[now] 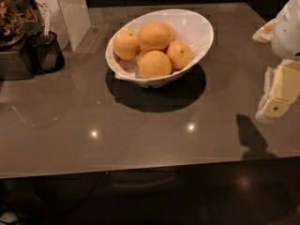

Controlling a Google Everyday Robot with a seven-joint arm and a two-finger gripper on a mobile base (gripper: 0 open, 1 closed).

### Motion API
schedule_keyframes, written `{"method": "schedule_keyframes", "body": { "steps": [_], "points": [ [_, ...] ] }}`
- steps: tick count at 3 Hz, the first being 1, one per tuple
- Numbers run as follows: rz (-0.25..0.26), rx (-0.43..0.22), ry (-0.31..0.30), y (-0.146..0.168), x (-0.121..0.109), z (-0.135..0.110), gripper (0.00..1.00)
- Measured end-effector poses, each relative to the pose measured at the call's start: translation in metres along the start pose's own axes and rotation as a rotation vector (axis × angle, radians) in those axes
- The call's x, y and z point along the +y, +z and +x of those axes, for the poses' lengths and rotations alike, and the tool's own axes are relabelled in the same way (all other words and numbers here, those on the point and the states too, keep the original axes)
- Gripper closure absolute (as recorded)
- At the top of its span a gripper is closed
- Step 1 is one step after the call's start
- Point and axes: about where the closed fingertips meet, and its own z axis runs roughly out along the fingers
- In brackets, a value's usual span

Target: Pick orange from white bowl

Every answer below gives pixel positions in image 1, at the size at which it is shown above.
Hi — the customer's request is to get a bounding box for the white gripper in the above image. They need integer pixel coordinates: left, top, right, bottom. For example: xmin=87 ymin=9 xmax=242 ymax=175
xmin=252 ymin=0 xmax=300 ymax=123

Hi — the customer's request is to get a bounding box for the orange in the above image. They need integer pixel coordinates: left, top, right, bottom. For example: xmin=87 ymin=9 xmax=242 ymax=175
xmin=138 ymin=22 xmax=171 ymax=51
xmin=137 ymin=51 xmax=173 ymax=79
xmin=112 ymin=29 xmax=140 ymax=60
xmin=166 ymin=41 xmax=192 ymax=70

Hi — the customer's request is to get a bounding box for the white oval bowl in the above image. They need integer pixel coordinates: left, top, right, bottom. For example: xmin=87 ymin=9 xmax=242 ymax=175
xmin=105 ymin=9 xmax=214 ymax=87

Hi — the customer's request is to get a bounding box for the back orange partly hidden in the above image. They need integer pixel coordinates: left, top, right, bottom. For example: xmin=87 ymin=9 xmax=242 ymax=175
xmin=164 ymin=23 xmax=176 ymax=41

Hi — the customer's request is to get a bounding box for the white panel board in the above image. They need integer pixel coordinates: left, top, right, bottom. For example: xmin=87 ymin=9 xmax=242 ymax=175
xmin=36 ymin=0 xmax=91 ymax=52

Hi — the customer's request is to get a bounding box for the black mesh cup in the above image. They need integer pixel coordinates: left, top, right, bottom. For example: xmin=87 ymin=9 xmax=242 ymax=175
xmin=26 ymin=31 xmax=65 ymax=74

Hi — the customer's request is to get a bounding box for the white tag utensil in cup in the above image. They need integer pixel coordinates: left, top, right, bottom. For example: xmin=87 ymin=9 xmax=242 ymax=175
xmin=41 ymin=3 xmax=51 ymax=38

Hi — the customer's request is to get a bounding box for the dark box under jar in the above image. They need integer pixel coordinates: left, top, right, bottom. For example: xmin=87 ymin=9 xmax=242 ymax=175
xmin=0 ymin=38 xmax=34 ymax=81

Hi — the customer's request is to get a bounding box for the glass jar with nuts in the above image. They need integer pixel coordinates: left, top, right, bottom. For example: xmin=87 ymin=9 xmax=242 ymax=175
xmin=0 ymin=0 xmax=38 ymax=49

